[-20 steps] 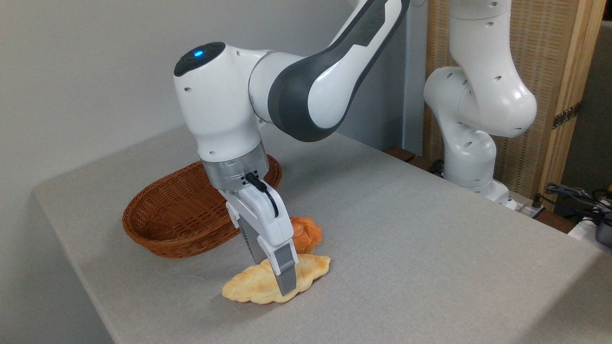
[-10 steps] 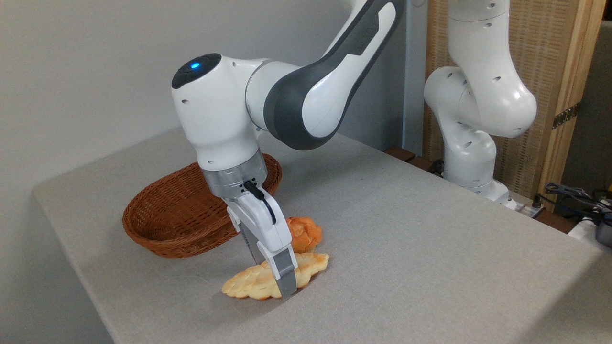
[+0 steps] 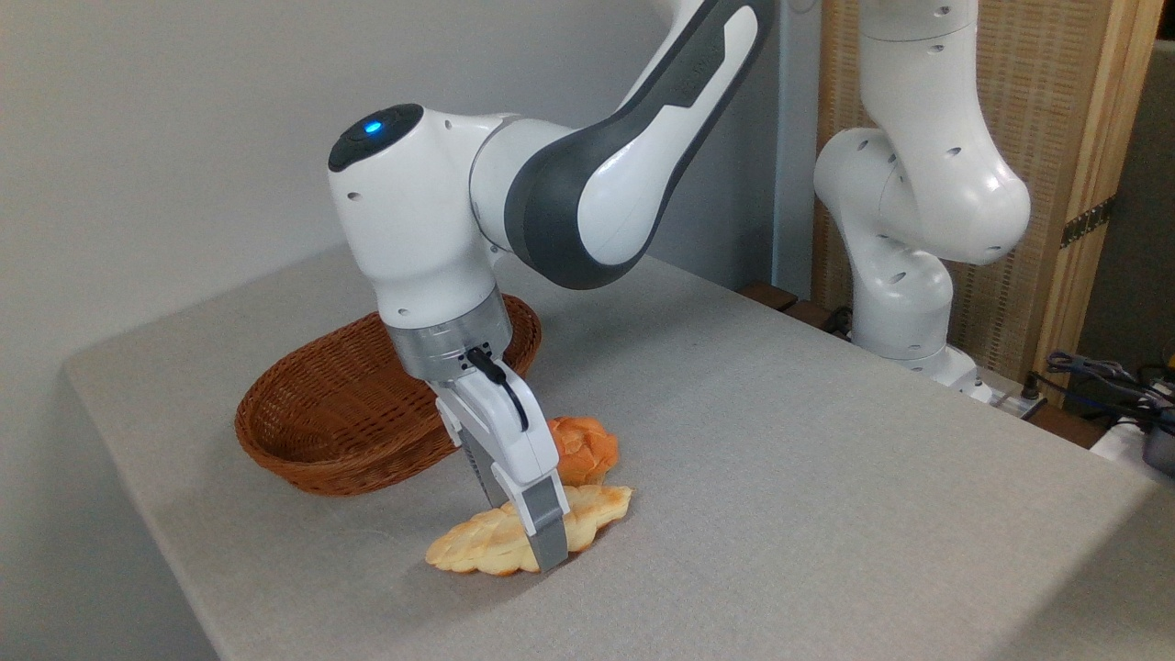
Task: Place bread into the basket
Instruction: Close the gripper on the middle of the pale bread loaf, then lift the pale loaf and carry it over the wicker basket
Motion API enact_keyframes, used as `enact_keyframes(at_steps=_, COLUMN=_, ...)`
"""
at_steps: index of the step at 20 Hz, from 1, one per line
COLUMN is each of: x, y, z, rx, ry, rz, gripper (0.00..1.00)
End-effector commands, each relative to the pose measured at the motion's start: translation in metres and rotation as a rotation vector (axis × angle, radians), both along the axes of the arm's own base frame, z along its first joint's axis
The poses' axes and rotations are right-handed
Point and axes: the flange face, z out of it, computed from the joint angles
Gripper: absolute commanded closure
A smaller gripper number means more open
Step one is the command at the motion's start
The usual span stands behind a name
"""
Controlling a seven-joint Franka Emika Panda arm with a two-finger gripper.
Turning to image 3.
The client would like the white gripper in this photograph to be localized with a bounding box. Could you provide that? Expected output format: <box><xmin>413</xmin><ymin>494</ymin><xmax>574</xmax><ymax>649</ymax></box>
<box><xmin>431</xmin><ymin>362</ymin><xmax>572</xmax><ymax>574</ymax></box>

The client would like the long braided bread loaf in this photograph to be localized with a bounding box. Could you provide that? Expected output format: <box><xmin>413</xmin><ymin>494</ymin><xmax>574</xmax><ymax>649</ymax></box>
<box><xmin>424</xmin><ymin>484</ymin><xmax>635</xmax><ymax>577</ymax></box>

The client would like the round orange bread roll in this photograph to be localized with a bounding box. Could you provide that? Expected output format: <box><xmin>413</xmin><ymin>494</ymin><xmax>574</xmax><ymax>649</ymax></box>
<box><xmin>545</xmin><ymin>416</ymin><xmax>621</xmax><ymax>488</ymax></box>

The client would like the brown wicker basket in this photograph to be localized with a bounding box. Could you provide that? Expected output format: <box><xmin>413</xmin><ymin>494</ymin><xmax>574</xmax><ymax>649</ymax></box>
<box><xmin>234</xmin><ymin>294</ymin><xmax>543</xmax><ymax>498</ymax></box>

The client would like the grey tablecloth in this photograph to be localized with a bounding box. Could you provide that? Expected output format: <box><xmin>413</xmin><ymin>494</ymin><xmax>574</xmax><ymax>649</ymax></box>
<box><xmin>62</xmin><ymin>196</ymin><xmax>1175</xmax><ymax>661</ymax></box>

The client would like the black screen hinge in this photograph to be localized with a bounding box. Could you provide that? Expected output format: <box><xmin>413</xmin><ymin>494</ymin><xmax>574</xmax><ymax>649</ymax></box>
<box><xmin>1060</xmin><ymin>196</ymin><xmax>1117</xmax><ymax>249</ymax></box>

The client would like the grey box with white base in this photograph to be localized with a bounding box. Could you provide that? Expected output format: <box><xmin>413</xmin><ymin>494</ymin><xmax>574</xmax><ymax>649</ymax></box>
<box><xmin>1090</xmin><ymin>415</ymin><xmax>1175</xmax><ymax>487</ymax></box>

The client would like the woven wood-framed screen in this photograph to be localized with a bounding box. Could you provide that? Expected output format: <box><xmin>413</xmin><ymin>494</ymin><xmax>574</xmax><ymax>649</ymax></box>
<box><xmin>811</xmin><ymin>0</ymin><xmax>1167</xmax><ymax>407</ymax></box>

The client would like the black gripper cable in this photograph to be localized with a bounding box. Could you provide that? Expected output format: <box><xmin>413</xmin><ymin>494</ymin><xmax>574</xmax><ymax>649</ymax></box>
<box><xmin>464</xmin><ymin>346</ymin><xmax>532</xmax><ymax>433</ymax></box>

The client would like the bundle of dark cables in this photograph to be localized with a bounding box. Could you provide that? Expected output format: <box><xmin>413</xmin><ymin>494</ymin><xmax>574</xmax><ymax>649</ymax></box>
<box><xmin>1035</xmin><ymin>351</ymin><xmax>1175</xmax><ymax>428</ymax></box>

